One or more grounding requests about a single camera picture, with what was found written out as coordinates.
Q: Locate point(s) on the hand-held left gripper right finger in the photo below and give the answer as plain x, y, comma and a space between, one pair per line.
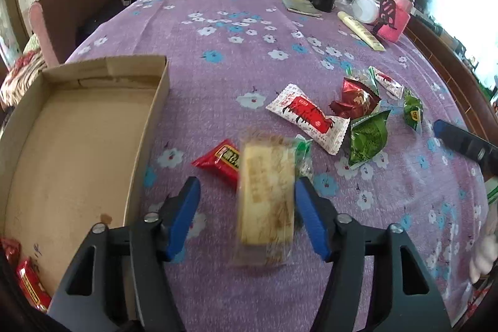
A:
311, 217

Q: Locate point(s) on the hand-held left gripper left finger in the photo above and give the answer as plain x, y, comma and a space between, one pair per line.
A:
183, 215

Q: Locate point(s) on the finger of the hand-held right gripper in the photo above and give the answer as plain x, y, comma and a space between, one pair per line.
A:
467, 147

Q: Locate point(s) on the beige cake packet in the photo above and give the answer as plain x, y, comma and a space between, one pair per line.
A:
266, 196

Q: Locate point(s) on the white green snack packet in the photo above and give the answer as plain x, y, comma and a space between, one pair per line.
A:
303, 155

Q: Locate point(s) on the red yellow-label snack packet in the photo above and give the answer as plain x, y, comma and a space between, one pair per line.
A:
33, 283
218, 161

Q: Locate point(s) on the small green snack packet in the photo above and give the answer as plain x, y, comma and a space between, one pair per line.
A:
412, 112

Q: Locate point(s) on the large green snack packet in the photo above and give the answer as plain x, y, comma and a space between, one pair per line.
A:
367, 137

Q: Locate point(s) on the white red snack packet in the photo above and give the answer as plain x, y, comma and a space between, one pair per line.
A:
307, 116

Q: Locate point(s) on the small white red packet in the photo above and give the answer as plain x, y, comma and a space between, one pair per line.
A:
387, 82

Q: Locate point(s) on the cardboard box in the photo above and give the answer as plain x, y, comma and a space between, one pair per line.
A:
77, 161

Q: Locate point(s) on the dark red snack packet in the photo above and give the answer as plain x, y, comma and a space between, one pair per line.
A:
356, 98
9, 250

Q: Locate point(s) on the clear green-edged snack packet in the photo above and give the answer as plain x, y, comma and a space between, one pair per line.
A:
365, 77

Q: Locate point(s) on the white pink cloth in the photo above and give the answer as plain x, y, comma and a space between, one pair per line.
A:
484, 254

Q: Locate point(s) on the pink sleeved jar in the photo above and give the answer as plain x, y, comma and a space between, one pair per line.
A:
400, 22

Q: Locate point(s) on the purple floral bed sheet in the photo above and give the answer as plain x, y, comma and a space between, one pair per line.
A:
233, 83

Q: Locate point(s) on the yellow tube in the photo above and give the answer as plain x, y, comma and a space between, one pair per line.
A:
362, 31

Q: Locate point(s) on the black phone stand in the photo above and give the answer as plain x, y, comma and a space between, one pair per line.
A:
387, 7

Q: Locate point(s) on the white round container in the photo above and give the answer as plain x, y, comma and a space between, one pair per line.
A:
365, 9

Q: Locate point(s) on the green notebook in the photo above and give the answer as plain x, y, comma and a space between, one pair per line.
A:
299, 5

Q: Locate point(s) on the patterned blanket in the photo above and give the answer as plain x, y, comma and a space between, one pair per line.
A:
21, 71

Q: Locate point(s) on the brown armchair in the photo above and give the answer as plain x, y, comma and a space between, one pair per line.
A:
77, 5

